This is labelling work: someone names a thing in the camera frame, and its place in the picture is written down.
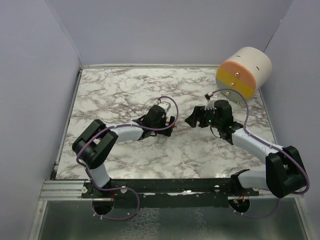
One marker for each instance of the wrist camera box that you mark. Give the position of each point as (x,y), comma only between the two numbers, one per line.
(165,105)
(211,98)

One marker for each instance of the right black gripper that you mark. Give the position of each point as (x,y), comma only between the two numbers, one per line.
(198,115)

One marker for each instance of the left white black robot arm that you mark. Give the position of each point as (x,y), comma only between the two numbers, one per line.
(93,146)

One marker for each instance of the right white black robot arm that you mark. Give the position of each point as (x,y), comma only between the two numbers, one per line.
(284,171)

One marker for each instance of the cylinder with striped face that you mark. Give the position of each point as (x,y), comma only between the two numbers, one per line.
(242,74)

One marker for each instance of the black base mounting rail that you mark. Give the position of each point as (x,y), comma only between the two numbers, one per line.
(168,193)

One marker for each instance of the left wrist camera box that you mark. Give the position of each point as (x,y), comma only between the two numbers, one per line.
(165,105)

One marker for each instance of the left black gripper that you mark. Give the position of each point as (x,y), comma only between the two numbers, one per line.
(166,132)

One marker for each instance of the aluminium frame extrusion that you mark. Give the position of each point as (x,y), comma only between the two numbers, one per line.
(61,190)

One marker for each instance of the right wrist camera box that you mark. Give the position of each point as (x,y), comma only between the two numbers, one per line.
(211,98)

